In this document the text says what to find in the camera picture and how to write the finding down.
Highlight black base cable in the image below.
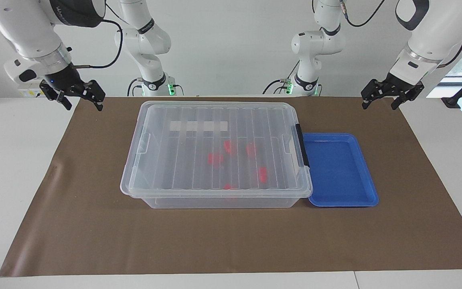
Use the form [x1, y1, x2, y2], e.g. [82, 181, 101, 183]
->
[128, 77, 184, 97]
[262, 60, 298, 96]

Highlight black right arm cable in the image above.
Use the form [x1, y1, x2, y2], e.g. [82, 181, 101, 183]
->
[71, 18, 124, 69]

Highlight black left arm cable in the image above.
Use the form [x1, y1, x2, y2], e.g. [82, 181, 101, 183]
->
[339, 0, 462, 69]

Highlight black box latch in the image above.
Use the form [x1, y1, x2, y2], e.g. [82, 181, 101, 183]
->
[294, 124, 310, 167]

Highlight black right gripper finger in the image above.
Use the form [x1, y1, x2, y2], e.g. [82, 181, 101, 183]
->
[85, 80, 106, 112]
[57, 90, 72, 111]

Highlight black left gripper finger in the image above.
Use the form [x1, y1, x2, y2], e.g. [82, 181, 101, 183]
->
[361, 80, 384, 110]
[391, 82, 425, 110]

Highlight clear ribbed plastic lid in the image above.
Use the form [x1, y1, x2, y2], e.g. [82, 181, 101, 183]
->
[120, 100, 313, 199]

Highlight brown paper table mat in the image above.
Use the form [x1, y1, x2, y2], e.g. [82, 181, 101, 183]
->
[0, 96, 462, 277]

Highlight white wall socket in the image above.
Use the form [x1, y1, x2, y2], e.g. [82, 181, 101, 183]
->
[18, 78, 47, 98]

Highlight blue plastic tray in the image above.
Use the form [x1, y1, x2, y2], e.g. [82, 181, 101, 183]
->
[302, 132, 379, 208]

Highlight clear plastic storage box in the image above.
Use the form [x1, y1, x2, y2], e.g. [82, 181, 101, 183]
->
[125, 102, 310, 209]

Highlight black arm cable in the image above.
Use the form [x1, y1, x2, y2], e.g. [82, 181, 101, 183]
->
[339, 0, 462, 69]
[71, 18, 124, 69]

